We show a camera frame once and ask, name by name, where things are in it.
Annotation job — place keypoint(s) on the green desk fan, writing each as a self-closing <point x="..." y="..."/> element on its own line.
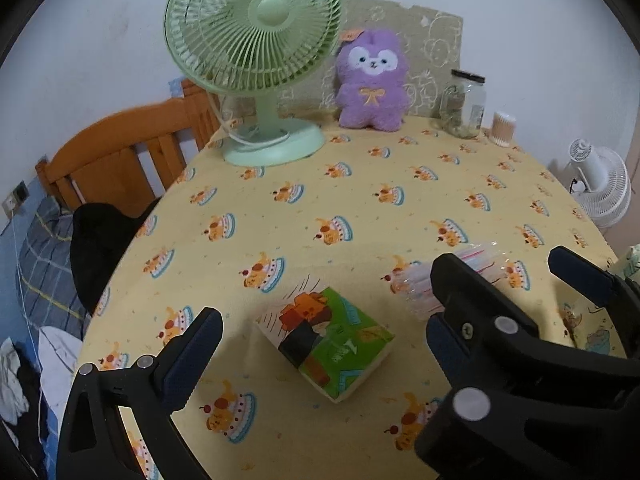
<point x="250" y="35"/>

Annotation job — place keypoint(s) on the plaid grey pillow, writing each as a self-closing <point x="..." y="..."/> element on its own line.
<point x="50" y="260"/>

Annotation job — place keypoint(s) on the green tissue pack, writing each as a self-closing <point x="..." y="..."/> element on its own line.
<point x="340" y="355"/>

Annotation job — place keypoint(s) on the clear bag of straws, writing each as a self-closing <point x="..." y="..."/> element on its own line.
<point x="415" y="285"/>

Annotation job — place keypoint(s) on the purple plush toy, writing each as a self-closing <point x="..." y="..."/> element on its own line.
<point x="372" y="95"/>

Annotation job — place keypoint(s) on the blue bed sheet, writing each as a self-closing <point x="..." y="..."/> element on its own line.
<point x="50" y="420"/>

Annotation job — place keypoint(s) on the wooden bed headboard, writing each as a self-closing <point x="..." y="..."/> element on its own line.
<point x="115" y="145"/>

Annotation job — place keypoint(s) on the cotton swab container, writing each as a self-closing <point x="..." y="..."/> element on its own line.
<point x="503" y="131"/>

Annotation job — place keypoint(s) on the yellow printed tablecloth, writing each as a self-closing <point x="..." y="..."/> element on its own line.
<point x="350" y="200"/>

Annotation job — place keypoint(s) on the white cloth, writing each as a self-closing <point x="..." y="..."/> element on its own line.
<point x="57" y="360"/>

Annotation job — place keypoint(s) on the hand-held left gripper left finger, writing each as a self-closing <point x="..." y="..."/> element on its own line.
<point x="192" y="360"/>

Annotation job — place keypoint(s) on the pile of clothes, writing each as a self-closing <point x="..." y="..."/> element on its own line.
<point x="15" y="385"/>

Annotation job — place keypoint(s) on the black garment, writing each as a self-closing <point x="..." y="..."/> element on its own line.
<point x="105" y="250"/>

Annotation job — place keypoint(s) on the white standing fan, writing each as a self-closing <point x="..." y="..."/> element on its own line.
<point x="602" y="185"/>

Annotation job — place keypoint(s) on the glass jar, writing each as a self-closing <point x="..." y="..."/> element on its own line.
<point x="462" y="110"/>

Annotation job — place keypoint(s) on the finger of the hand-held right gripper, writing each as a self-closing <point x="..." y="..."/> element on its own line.
<point x="465" y="295"/>
<point x="585" y="275"/>

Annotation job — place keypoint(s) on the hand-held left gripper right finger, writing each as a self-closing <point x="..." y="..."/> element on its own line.
<point x="438" y="345"/>

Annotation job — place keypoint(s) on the wall socket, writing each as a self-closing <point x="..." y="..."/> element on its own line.
<point x="15" y="199"/>

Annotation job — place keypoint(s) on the beige printed board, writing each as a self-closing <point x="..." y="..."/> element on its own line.
<point x="435" y="45"/>

